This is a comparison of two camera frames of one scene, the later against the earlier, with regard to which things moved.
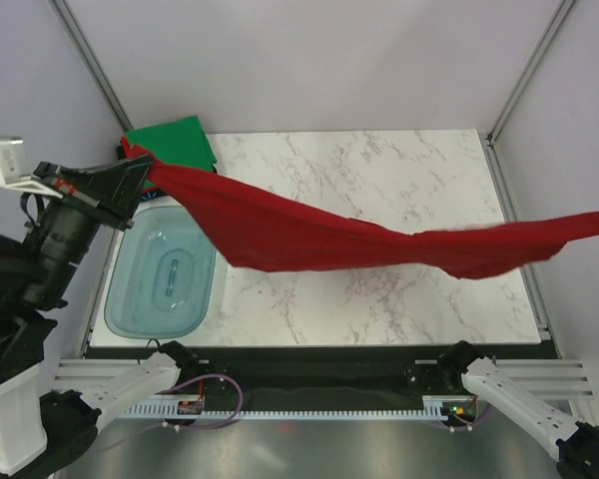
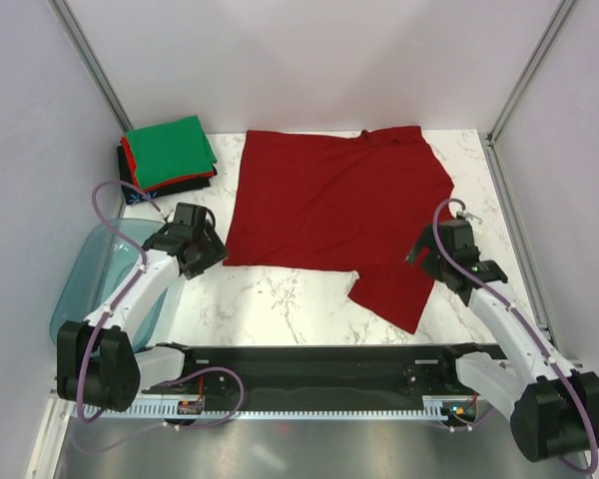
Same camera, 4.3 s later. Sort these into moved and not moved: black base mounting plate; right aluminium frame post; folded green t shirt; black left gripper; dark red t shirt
Moved: black left gripper; dark red t shirt
Not moved: black base mounting plate; folded green t shirt; right aluminium frame post
